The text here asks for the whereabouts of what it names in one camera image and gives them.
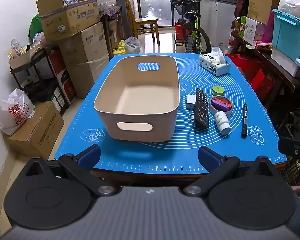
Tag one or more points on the red bucket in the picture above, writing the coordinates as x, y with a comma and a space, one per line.
180, 27

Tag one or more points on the beige plastic storage basket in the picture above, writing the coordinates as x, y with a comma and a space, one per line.
140, 100

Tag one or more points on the green bag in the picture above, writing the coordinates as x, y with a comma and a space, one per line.
35, 27

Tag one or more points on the clear tape roll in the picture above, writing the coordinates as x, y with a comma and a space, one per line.
221, 113

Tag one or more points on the white tissue pack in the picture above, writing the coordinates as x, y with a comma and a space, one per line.
215, 65

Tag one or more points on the open cardboard box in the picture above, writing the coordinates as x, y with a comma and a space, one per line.
70, 20

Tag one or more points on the white plastic bag red print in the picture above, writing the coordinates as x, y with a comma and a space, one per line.
12, 112

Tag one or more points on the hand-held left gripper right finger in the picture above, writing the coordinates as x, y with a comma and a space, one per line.
207, 156

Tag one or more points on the wooden chair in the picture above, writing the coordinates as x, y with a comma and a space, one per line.
145, 21

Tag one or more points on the cardboard box with black print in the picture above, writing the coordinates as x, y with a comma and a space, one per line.
37, 130

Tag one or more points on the tall flat cardboard box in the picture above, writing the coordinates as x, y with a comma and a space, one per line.
261, 0

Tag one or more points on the white foam box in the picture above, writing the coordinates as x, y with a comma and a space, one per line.
283, 61

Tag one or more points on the blue silicone baking mat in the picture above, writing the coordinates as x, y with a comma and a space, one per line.
165, 152

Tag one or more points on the red and white appliance box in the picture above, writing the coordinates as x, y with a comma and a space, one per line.
65, 80

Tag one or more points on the dark wooden cabinet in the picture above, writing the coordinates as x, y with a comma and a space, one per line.
112, 27

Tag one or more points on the white refrigerator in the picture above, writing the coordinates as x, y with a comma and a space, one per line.
218, 22

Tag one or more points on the purple and orange plastic block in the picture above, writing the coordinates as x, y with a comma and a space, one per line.
222, 104

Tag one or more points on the large plain cardboard box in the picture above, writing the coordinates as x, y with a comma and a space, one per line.
87, 42

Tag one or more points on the white pill bottle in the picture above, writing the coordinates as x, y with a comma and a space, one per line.
222, 123

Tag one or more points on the dark wooden side table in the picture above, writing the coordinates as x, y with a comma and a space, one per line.
277, 72

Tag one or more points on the yellow plastic jug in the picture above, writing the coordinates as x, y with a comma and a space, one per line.
119, 48

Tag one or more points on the red gift bags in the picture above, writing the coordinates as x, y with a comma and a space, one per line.
250, 72

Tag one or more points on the black plastic crate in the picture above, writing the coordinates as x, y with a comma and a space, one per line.
292, 122

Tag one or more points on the white charger adapter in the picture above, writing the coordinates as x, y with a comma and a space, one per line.
190, 102

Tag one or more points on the green and black bicycle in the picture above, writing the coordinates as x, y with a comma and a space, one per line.
192, 30

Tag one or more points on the small drink bottle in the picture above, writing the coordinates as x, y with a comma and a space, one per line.
238, 23

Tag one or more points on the black metal shelf rack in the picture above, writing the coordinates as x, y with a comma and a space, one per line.
40, 82

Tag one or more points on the grey plastic bag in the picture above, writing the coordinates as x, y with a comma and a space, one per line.
132, 44

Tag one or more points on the black remote control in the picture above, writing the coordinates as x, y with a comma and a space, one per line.
201, 110

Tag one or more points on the green and white carton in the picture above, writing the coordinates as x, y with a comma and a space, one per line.
248, 30

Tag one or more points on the teal plastic storage bin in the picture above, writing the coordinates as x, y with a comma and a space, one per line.
290, 37

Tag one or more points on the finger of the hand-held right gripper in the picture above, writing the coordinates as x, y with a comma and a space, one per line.
292, 146

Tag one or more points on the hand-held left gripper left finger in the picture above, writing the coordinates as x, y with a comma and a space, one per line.
90, 155

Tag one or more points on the black marker pen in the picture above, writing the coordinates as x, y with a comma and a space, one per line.
244, 120

